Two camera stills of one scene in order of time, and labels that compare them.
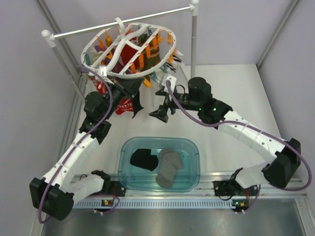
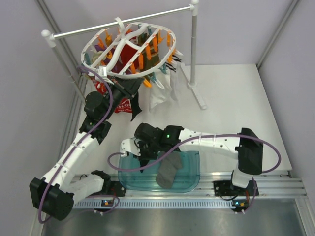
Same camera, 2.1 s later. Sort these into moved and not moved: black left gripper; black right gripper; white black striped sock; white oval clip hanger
Moved: black right gripper
Not moved: black left gripper; white black striped sock; white oval clip hanger
